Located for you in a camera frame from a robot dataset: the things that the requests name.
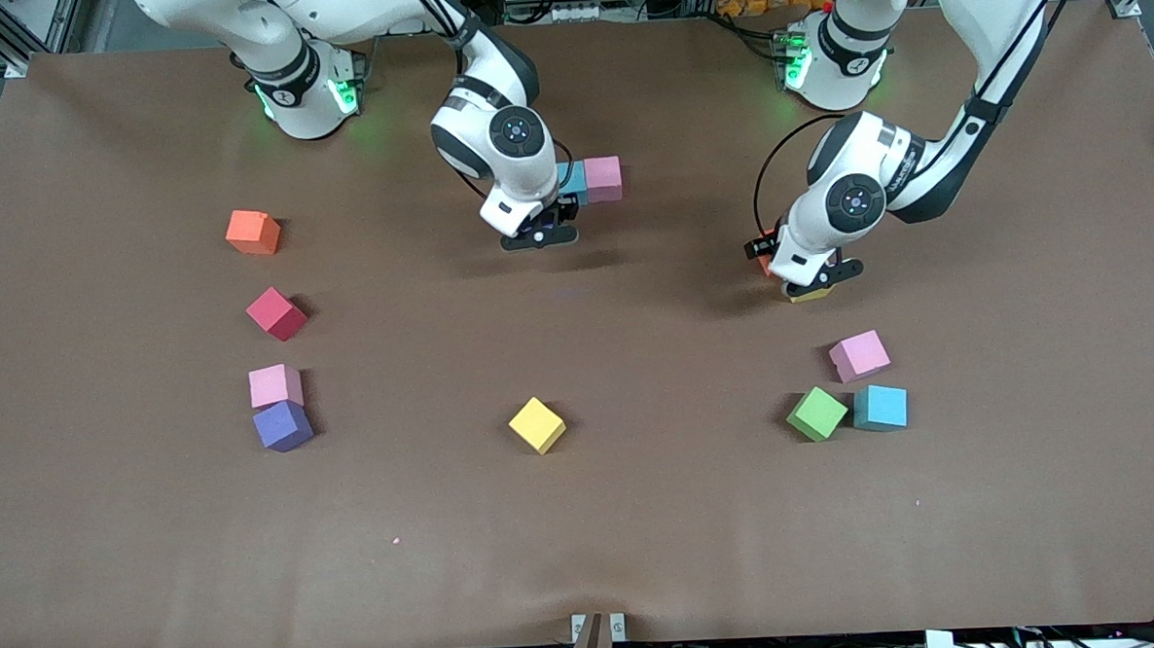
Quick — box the purple foam cube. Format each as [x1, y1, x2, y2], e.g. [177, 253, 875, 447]
[252, 399, 315, 454]

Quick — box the metal clamp bracket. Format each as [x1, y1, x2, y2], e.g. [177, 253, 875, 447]
[570, 611, 628, 647]

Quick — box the green foam cube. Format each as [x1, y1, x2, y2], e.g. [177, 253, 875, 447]
[784, 384, 850, 444]

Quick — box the red foam cube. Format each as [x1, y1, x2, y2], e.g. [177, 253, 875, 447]
[245, 285, 309, 343]

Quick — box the pink foam cube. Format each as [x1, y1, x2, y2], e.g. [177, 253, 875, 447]
[248, 363, 306, 410]
[827, 329, 892, 384]
[584, 156, 625, 204]

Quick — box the brown paper table cover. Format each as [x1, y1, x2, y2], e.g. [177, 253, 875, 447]
[0, 0, 1154, 648]

